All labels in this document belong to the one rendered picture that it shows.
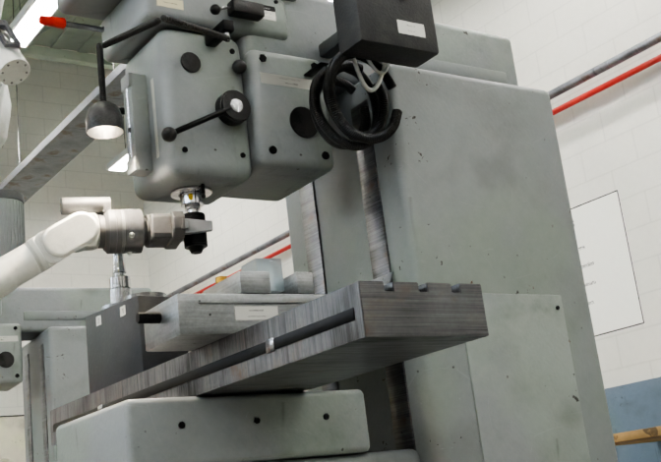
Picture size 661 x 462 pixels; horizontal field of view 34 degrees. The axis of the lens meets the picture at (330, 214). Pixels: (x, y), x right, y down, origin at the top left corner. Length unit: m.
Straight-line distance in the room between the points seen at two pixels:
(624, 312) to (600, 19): 1.87
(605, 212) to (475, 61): 4.32
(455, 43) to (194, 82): 0.75
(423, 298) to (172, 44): 0.88
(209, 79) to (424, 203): 0.51
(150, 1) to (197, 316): 0.71
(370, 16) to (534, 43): 5.43
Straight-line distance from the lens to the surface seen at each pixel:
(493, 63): 2.72
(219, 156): 2.15
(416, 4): 2.24
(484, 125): 2.44
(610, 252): 6.89
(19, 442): 10.58
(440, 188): 2.28
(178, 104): 2.15
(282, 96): 2.26
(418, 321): 1.55
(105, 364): 2.41
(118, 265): 2.48
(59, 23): 2.35
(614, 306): 6.86
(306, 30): 2.39
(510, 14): 7.76
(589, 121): 7.09
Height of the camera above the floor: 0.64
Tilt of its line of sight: 16 degrees up
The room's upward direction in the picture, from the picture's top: 7 degrees counter-clockwise
